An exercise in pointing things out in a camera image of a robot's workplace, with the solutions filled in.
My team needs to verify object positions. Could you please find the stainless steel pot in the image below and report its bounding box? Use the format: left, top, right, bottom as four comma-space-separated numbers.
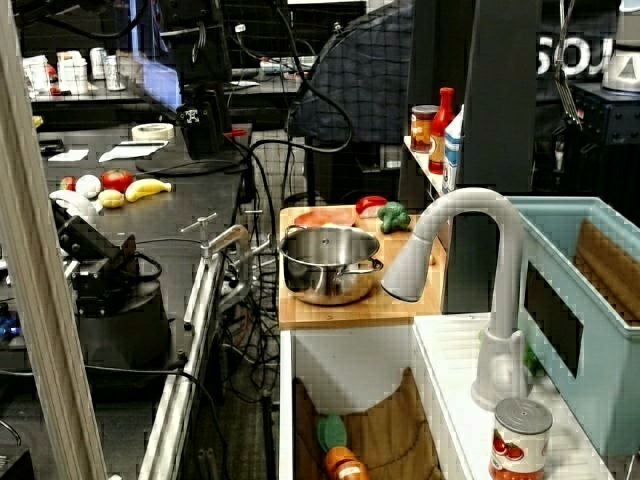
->
277, 224, 385, 307

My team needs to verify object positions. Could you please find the orange red toy plate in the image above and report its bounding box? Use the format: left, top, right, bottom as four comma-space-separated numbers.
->
293, 208, 358, 229

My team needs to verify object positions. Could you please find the red white toy sushi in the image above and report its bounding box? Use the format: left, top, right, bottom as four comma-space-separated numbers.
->
354, 194, 389, 220

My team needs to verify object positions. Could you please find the green toy broccoli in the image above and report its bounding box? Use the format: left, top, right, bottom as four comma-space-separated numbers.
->
376, 200, 413, 235

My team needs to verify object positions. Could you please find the wooden counter board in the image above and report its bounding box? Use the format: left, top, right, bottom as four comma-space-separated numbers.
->
277, 204, 449, 332

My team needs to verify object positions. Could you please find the metal screw clamp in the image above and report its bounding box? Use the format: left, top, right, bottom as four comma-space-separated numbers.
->
180, 211, 279, 312

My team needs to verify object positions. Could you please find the white shelf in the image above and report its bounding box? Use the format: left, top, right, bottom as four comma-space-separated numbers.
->
402, 135, 447, 197

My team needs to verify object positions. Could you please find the black work table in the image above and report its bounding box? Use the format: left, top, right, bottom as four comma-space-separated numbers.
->
34, 122, 254, 480

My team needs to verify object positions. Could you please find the orange labelled jar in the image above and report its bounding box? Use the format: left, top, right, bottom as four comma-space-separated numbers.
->
410, 104, 441, 154

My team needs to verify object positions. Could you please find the blue white milk carton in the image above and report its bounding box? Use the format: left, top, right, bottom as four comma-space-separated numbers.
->
441, 103, 466, 196

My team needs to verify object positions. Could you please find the red ketchup bottle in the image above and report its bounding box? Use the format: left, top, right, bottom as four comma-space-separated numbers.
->
427, 86, 458, 176

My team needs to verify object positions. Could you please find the dark blue jacket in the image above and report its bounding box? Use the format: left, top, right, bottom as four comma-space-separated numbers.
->
288, 3, 417, 147

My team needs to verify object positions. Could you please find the white toy sink unit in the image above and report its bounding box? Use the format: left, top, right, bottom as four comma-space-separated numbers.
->
278, 311, 617, 480

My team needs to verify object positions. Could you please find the yellow toy banana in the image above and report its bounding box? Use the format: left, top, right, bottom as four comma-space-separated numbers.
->
124, 177, 173, 204

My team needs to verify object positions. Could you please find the black stand with white logo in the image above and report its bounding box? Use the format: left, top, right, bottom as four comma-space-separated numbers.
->
134, 0, 252, 177

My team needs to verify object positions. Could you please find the grey toy faucet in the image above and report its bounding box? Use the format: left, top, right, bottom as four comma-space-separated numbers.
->
380, 186, 532, 413

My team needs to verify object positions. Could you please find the white tape roll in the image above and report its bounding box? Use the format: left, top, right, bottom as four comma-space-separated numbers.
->
130, 122, 176, 143

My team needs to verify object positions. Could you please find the brown quilted cloth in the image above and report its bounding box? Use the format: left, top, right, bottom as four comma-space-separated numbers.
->
572, 216, 640, 327
293, 366, 442, 480

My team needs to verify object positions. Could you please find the red toy tomato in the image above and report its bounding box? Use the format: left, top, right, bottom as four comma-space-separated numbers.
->
99, 168, 136, 194

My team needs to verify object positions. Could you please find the large white paper sheet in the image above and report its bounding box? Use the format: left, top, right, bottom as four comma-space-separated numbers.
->
97, 140, 170, 164

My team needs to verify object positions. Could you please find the yellow toy lemon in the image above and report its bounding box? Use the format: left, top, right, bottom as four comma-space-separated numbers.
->
96, 188, 126, 210

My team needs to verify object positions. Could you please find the orange toy carrot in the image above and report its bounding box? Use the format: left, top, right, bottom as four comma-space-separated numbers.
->
316, 411, 372, 480

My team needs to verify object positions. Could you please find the white toy egg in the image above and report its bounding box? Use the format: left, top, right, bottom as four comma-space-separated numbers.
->
74, 173, 103, 200

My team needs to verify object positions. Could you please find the light green toy fruit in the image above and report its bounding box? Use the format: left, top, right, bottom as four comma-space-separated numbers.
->
521, 343, 545, 377

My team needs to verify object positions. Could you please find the white curved plastic piece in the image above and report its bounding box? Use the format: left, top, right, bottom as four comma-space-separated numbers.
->
48, 189, 100, 222

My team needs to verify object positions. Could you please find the silver drink can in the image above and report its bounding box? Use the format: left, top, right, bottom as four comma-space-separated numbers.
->
102, 54, 127, 93
89, 46, 108, 82

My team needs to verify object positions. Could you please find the small white paper sheet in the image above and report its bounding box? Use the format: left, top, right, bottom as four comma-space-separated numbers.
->
46, 148, 91, 163

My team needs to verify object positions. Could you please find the tomato soup can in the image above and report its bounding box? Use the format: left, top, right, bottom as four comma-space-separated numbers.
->
488, 396, 555, 480

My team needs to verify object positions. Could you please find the white box container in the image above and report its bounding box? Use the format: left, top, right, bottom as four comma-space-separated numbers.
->
55, 49, 91, 97

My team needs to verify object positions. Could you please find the black drawer cabinet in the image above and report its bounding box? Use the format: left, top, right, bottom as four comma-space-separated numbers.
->
568, 81, 640, 202

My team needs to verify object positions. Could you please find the teal plastic bin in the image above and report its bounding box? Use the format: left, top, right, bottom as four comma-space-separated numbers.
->
503, 195, 640, 459

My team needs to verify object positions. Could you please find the thick black cable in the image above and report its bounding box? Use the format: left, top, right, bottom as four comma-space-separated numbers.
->
269, 0, 355, 153

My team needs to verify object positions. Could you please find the aluminium frame rail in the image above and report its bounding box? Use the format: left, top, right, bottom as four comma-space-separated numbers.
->
136, 248, 227, 480

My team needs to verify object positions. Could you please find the black vertical post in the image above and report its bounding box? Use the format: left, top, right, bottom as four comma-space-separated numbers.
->
443, 0, 545, 315

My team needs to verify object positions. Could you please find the light wooden post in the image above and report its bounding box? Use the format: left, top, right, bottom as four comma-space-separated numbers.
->
0, 0, 109, 480

